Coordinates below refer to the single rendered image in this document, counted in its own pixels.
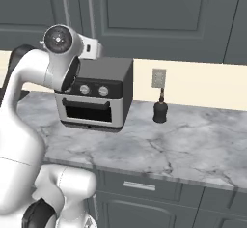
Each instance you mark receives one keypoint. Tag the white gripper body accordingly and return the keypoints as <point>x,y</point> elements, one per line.
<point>99,50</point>

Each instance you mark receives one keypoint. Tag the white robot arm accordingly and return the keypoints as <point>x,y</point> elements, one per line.
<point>19,135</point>

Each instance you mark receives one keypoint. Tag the grey base cabinet door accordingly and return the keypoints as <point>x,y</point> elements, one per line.
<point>222,220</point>
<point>144,214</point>

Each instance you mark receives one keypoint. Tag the black and silver toaster oven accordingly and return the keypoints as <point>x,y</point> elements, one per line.
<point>106,69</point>

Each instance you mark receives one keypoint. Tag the silver toaster oven knob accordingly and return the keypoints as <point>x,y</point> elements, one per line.
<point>103,91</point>
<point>84,89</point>

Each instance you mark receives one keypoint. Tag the toaster oven door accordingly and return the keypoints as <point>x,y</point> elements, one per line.
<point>117,109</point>

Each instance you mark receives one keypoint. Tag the black soap dispenser bottle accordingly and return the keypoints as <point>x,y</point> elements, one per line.
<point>160,111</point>

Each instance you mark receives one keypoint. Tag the grey drawer front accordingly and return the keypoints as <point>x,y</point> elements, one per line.
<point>109,182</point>
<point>225,199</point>

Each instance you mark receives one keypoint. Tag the grey wall outlet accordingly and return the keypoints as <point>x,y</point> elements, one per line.
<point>159,77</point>

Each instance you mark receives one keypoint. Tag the grey wall cabinet door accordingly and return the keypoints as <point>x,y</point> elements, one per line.
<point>29,9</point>
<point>238,29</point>
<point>151,9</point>

